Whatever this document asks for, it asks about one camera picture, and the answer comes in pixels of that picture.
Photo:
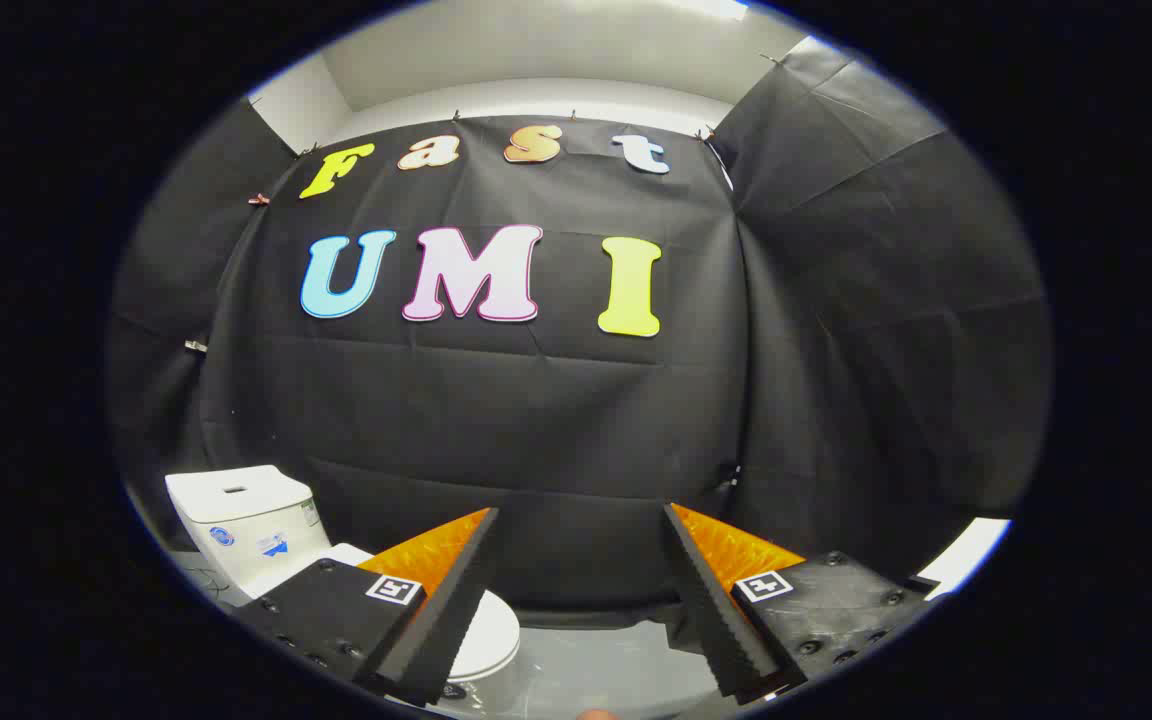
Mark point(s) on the black backdrop cloth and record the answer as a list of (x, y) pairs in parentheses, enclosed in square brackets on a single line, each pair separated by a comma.
[(536, 420)]

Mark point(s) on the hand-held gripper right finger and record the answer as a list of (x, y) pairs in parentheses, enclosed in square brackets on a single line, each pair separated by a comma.
[(716, 620)]

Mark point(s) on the white toilet body with tank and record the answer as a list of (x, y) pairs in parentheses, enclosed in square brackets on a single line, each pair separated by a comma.
[(246, 512)]

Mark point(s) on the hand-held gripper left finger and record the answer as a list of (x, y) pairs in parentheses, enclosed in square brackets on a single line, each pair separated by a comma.
[(446, 620)]

